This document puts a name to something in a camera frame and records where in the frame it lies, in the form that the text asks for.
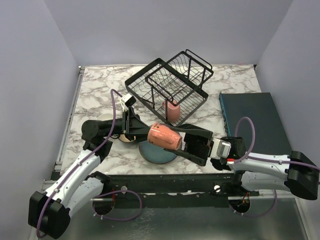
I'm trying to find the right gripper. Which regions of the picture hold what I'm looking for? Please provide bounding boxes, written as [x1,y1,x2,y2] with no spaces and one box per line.
[165,124,222,167]

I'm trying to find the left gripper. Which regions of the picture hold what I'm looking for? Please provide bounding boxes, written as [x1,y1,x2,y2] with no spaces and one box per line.
[104,106,158,142]

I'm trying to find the pink printed coffee mug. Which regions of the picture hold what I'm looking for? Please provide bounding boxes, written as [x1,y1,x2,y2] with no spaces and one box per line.
[147,123,182,151]

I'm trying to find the blue ceramic plate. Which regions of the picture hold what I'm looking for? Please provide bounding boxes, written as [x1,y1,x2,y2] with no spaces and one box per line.
[138,141,177,165]

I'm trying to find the plain pink mug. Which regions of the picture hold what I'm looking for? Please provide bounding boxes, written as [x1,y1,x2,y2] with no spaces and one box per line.
[167,101,181,123]

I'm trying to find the black wire dish rack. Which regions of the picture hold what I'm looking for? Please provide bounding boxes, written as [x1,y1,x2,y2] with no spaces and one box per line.
[124,49,214,126]

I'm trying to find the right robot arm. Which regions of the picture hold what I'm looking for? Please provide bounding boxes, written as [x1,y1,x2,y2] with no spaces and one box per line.
[160,124,320,200]

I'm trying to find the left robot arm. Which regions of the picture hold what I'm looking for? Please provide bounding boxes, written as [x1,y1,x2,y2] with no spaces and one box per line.
[28,107,150,240]

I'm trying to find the dark bowl cream inside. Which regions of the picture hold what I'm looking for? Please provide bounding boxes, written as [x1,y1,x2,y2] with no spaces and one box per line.
[118,134,136,143]

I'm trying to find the white small bowl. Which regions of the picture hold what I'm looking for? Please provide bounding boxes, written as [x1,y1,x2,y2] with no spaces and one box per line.
[97,113,113,121]

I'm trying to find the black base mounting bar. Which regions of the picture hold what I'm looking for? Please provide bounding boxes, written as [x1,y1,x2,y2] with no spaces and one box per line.
[86,171,248,209]

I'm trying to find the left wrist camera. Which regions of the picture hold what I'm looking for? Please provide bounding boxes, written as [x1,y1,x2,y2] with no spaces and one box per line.
[120,93,137,112]

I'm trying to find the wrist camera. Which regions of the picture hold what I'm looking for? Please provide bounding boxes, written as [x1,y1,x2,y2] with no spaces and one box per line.
[120,93,137,112]
[214,137,236,165]

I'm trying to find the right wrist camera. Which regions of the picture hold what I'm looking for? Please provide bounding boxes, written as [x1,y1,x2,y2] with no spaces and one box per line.
[214,137,236,165]

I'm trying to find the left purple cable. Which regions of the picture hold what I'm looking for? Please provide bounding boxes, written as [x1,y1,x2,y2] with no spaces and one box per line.
[36,88,126,238]

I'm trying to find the left aluminium rail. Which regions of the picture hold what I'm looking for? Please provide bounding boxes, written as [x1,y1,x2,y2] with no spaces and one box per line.
[55,66,86,165]

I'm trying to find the blue network switch box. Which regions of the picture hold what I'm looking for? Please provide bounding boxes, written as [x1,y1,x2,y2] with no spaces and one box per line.
[218,92,292,155]

